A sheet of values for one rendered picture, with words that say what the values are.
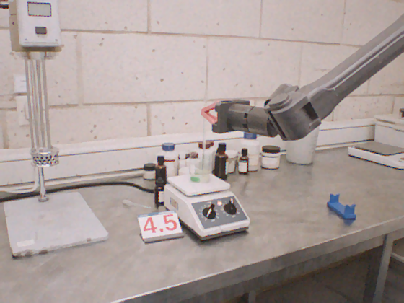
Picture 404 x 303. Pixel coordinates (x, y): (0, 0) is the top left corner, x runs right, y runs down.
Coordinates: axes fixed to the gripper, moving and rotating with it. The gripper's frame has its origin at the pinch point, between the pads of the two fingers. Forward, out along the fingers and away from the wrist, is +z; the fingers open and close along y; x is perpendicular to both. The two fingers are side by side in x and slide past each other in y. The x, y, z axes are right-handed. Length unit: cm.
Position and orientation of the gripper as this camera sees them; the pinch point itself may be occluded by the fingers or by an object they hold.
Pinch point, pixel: (205, 111)
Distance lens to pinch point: 91.4
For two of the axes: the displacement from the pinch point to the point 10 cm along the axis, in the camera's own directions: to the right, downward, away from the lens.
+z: -7.1, -2.1, 6.8
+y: -7.1, 1.8, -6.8
